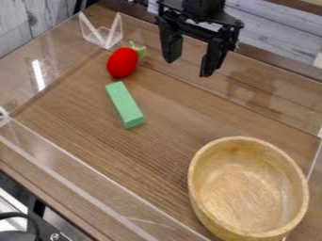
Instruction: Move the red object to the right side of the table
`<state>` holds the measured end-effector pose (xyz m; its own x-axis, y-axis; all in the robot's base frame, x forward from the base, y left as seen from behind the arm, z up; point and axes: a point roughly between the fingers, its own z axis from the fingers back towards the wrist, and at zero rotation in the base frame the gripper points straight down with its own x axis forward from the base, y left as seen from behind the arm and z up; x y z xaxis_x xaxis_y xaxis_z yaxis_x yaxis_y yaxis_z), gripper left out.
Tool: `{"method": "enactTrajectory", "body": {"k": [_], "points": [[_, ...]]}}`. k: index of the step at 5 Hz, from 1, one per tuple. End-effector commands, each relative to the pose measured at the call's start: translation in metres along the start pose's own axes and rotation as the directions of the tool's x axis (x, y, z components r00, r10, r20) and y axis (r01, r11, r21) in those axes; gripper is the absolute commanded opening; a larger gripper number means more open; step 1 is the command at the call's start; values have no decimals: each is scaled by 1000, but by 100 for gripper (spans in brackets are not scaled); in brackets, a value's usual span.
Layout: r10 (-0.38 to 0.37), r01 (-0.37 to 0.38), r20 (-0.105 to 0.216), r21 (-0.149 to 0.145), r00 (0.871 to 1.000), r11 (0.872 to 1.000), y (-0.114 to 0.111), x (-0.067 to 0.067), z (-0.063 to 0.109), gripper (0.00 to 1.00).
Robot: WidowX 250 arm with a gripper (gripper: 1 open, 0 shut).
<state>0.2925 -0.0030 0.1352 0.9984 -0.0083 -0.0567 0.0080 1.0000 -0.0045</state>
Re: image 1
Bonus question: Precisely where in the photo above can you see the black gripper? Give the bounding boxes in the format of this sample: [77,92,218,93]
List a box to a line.
[156,0,244,77]

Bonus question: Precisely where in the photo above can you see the wooden bowl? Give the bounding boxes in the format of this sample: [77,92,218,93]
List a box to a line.
[187,137,310,241]

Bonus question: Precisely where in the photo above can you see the clear acrylic tray wall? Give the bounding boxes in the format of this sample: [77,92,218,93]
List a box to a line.
[0,107,208,241]

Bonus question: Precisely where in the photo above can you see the red plush strawberry toy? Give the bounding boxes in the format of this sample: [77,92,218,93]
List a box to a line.
[105,41,147,78]

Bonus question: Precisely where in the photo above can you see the black metal table frame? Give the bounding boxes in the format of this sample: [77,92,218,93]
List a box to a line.
[0,175,76,241]

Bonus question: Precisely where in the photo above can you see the clear acrylic corner bracket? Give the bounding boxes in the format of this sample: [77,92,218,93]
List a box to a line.
[77,12,123,50]

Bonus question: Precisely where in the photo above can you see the black cable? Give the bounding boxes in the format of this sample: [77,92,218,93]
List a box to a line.
[0,212,43,241]

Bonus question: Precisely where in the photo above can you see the green rectangular block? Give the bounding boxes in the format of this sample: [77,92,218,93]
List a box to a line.
[105,81,144,129]

